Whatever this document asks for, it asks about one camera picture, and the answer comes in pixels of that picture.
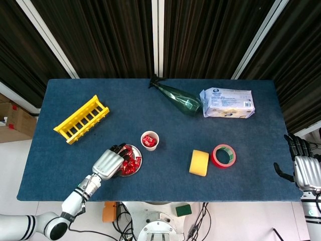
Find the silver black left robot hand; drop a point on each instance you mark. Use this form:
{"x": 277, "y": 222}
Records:
{"x": 107, "y": 164}

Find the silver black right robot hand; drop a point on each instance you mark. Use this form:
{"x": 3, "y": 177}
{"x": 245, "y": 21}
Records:
{"x": 307, "y": 173}

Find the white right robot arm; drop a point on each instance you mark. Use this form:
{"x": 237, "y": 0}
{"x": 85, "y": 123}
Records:
{"x": 311, "y": 221}

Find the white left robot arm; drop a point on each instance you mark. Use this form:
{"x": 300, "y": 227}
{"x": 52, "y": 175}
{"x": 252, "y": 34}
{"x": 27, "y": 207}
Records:
{"x": 71, "y": 202}

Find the metal bowl of red candies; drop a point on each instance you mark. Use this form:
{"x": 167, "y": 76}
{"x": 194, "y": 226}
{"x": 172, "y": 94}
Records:
{"x": 136, "y": 151}

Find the white paper cup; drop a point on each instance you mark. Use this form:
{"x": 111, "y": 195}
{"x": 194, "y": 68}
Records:
{"x": 150, "y": 148}

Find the orange box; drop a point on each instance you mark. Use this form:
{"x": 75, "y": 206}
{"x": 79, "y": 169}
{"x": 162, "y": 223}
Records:
{"x": 109, "y": 213}

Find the yellow plastic tube rack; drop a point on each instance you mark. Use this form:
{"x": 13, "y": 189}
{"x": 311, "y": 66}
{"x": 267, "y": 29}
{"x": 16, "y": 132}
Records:
{"x": 61, "y": 130}

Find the black angled bar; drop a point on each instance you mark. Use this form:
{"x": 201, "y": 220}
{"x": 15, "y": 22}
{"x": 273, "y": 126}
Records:
{"x": 278, "y": 236}

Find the white silver robot torso base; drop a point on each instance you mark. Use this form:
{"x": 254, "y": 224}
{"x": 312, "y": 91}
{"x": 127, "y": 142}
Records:
{"x": 160, "y": 213}

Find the blue table cloth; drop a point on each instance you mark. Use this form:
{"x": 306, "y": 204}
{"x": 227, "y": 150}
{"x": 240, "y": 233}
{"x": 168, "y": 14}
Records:
{"x": 175, "y": 133}

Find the green rectangular pad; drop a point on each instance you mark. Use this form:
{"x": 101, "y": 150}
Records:
{"x": 183, "y": 210}

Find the yellow sponge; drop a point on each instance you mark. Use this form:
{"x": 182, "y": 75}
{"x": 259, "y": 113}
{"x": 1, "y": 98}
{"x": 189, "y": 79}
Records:
{"x": 198, "y": 163}

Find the red tape roll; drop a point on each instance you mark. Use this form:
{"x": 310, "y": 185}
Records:
{"x": 215, "y": 160}

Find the cardboard box with red tape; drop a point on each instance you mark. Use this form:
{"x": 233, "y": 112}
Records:
{"x": 22, "y": 120}

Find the green plastic bottle black cap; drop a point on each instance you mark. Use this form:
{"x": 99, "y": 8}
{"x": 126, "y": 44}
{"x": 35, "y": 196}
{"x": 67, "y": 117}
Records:
{"x": 185, "y": 104}

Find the plain brown cardboard box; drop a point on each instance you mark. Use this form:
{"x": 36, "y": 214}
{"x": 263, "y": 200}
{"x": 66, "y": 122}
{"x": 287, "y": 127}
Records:
{"x": 10, "y": 135}

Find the white blue wet wipes pack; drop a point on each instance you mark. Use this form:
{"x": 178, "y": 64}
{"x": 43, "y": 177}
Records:
{"x": 228, "y": 105}

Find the black pleated curtain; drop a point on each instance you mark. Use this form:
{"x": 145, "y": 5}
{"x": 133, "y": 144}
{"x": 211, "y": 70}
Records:
{"x": 301, "y": 62}
{"x": 20, "y": 50}
{"x": 100, "y": 37}
{"x": 213, "y": 37}

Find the white frame post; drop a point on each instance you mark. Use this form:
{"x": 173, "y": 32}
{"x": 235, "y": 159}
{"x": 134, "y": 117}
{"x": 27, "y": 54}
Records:
{"x": 15, "y": 96}
{"x": 154, "y": 37}
{"x": 260, "y": 37}
{"x": 48, "y": 37}

